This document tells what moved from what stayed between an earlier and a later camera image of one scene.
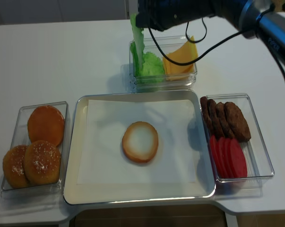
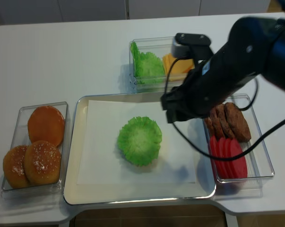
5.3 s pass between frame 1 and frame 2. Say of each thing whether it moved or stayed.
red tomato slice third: stayed
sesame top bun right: stayed
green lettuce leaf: moved
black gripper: moved
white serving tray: stayed
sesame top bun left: stayed
